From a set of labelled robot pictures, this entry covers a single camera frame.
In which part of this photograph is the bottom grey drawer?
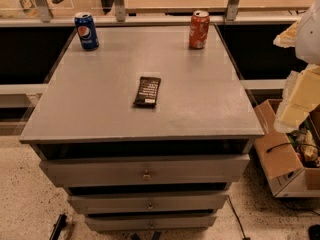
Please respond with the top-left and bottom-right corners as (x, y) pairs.
(85, 213), (216, 232)

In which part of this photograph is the black cable on floor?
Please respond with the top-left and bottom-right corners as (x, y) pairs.
(226, 195), (252, 240)

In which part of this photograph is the orange soda can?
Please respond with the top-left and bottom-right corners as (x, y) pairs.
(189, 10), (210, 49)

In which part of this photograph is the grey drawer cabinet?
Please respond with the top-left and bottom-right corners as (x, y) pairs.
(21, 26), (263, 219)

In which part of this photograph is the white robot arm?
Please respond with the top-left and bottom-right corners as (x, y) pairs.
(273, 0), (320, 133)

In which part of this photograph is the grey drawer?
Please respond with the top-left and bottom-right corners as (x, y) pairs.
(39, 155), (249, 187)
(68, 191), (227, 215)
(85, 213), (216, 232)

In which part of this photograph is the black rxbar chocolate bar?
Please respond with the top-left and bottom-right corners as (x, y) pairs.
(133, 77), (161, 107)

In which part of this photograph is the top grey drawer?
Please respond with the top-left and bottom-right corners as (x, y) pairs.
(39, 155), (249, 187)

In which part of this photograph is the black tool on floor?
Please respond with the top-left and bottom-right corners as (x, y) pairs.
(49, 214), (67, 240)

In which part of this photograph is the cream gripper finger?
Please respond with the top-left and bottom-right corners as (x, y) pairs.
(273, 22), (299, 48)
(274, 64), (320, 133)

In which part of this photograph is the open cardboard box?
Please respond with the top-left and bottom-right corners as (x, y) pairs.
(254, 99), (320, 198)

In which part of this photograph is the blue pepsi can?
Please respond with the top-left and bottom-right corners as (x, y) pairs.
(74, 12), (99, 50)

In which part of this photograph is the middle grey drawer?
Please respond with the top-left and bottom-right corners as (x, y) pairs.
(68, 191), (227, 215)

